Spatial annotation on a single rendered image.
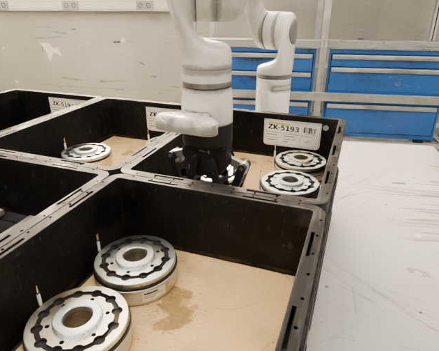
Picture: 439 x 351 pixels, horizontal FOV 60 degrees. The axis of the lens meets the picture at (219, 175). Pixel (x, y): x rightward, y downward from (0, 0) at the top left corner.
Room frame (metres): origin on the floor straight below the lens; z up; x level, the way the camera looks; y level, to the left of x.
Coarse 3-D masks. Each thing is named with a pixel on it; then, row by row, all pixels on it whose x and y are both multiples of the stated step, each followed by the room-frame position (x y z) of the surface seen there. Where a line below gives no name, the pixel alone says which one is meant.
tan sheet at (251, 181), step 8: (256, 160) 0.79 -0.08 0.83; (264, 160) 0.79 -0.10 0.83; (272, 160) 0.79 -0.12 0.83; (256, 168) 0.74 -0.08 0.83; (264, 168) 0.74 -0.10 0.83; (272, 168) 0.74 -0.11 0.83; (248, 176) 0.70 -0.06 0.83; (256, 176) 0.70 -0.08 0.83; (248, 184) 0.67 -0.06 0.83; (256, 184) 0.67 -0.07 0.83; (320, 184) 0.67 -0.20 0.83
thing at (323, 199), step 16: (240, 112) 0.84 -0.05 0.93; (256, 112) 0.83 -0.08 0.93; (272, 112) 0.82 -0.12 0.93; (160, 144) 0.62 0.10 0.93; (336, 144) 0.62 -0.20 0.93; (144, 160) 0.55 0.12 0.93; (336, 160) 0.54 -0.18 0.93; (144, 176) 0.49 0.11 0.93; (160, 176) 0.49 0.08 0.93; (240, 192) 0.44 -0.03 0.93; (256, 192) 0.44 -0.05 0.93; (272, 192) 0.44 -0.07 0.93; (320, 192) 0.44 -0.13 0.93
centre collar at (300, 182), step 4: (280, 176) 0.62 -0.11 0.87; (284, 176) 0.62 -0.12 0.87; (288, 176) 0.63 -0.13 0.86; (292, 176) 0.63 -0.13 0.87; (296, 176) 0.62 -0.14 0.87; (300, 176) 0.62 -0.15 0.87; (280, 180) 0.60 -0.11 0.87; (300, 180) 0.60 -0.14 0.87; (280, 184) 0.60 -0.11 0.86; (284, 184) 0.59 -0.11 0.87; (288, 184) 0.59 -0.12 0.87; (292, 184) 0.59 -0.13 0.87; (296, 184) 0.59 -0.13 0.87; (300, 184) 0.59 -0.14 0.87
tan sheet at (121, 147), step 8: (112, 136) 0.95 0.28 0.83; (112, 144) 0.89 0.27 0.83; (120, 144) 0.89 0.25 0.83; (128, 144) 0.89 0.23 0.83; (136, 144) 0.89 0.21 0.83; (144, 144) 0.89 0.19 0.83; (112, 152) 0.84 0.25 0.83; (120, 152) 0.84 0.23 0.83; (128, 152) 0.84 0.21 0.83; (120, 160) 0.79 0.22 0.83
